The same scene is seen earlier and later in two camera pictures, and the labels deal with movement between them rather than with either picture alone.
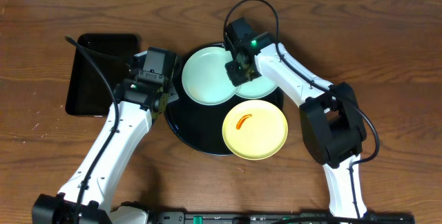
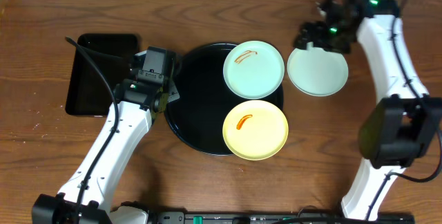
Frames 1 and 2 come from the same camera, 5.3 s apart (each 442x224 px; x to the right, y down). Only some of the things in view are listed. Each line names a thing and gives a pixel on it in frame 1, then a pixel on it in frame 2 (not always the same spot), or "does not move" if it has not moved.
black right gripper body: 237,74 to 311,35
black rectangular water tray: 89,90 does not move
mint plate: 205,78 to 315,72
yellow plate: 255,129 does not move
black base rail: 275,218 does not move
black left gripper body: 169,98 does not move
